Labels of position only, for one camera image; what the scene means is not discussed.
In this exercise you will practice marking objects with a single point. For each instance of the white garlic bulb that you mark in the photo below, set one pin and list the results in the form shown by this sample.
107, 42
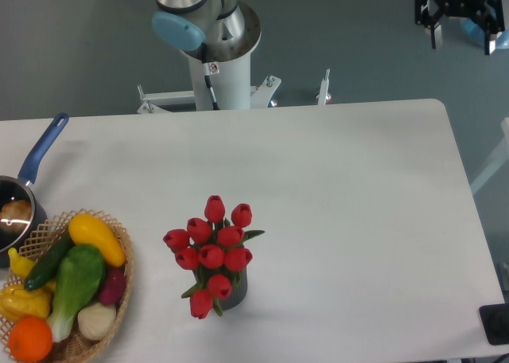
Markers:
94, 321

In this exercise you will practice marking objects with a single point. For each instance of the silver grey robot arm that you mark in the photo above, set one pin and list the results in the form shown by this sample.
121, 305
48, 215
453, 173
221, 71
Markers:
224, 30

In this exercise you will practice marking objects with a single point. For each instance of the purple red radish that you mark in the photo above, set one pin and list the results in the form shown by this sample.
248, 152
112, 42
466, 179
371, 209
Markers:
113, 287

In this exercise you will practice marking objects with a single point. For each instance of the yellow squash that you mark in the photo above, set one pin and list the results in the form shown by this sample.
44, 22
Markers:
87, 229

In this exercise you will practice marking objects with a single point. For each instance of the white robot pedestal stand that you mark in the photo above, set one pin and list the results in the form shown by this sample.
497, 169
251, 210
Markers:
216, 85

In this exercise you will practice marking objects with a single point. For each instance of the green cucumber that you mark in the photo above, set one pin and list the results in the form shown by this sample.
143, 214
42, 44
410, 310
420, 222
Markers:
47, 266

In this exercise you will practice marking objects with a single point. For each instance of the small yellow gourd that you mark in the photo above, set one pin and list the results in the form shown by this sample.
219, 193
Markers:
20, 265

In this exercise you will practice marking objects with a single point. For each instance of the blue plastic bag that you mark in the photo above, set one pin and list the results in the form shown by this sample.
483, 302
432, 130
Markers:
475, 34

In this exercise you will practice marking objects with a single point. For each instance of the blue handled saucepan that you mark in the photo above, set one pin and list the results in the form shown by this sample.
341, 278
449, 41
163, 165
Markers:
20, 187

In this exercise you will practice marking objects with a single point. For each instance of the yellow ribbed pumpkin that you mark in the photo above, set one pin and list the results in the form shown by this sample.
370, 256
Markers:
17, 303

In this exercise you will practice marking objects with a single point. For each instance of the dark grey ribbed vase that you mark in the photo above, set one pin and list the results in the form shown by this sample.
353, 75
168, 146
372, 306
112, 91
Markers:
218, 291

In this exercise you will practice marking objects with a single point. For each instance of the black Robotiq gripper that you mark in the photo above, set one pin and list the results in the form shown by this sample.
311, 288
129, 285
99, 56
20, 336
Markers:
489, 15

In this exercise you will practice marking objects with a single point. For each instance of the browned food in saucepan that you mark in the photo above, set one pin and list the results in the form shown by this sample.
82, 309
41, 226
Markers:
15, 216

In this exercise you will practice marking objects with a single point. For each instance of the orange fruit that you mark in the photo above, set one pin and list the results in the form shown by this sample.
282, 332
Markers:
30, 339

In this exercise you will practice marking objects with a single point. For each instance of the green bok choy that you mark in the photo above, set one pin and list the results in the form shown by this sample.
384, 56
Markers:
77, 280

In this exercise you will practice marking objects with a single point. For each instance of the white frame at right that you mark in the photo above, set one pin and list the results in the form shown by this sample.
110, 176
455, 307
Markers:
493, 162

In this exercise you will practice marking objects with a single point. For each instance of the black device at table edge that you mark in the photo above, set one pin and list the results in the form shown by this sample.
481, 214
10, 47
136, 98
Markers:
495, 323

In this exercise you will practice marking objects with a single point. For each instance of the red tulip bouquet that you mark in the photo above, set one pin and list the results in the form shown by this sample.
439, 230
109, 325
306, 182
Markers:
215, 242

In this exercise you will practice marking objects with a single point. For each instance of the woven wicker basket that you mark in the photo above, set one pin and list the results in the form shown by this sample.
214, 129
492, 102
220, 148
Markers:
76, 348

